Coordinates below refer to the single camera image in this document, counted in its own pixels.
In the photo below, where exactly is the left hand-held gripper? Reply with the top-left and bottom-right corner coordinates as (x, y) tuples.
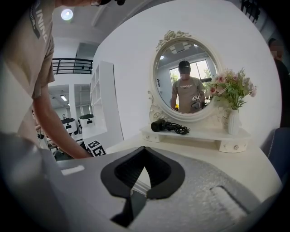
(87, 140), (106, 157)

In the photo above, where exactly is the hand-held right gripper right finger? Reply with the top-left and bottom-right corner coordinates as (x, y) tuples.
(144, 146), (186, 200)

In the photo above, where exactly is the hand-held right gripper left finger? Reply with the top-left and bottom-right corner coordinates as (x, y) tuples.
(100, 146), (146, 228)

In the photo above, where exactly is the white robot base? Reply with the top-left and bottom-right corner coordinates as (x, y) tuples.
(61, 117), (77, 138)
(78, 114), (95, 134)

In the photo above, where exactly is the person's left forearm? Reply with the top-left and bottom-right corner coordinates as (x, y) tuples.
(32, 90), (92, 160)

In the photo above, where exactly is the white dressing table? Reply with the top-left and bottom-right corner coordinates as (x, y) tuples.
(105, 133), (284, 206)

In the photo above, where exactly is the white shelf desk unit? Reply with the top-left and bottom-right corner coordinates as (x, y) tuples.
(81, 60), (125, 142)

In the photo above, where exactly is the black hair dryer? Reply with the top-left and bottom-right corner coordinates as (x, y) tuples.
(150, 119), (191, 135)

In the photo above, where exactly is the white ribbed vase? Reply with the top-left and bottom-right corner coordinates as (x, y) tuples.
(227, 109), (240, 135)

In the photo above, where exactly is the white oval mirror stand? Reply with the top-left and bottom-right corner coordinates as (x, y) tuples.
(139, 30), (252, 154)

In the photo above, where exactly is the long black balcony railing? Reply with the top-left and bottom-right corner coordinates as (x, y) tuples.
(52, 58), (93, 75)

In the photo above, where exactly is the pink flower bouquet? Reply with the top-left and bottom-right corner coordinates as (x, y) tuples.
(205, 68), (258, 111)

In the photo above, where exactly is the blue chair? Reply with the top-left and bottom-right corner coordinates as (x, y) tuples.
(267, 128), (290, 179)

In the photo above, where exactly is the person's beige t-shirt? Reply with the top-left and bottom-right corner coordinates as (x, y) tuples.
(0, 0), (56, 148)

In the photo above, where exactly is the round ceiling lamp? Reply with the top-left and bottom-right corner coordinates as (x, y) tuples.
(60, 8), (74, 20)

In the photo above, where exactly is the black stair railing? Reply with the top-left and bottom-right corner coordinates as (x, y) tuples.
(240, 0), (260, 24)

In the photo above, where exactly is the black head-worn camera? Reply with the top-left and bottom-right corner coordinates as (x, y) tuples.
(99, 0), (126, 6)

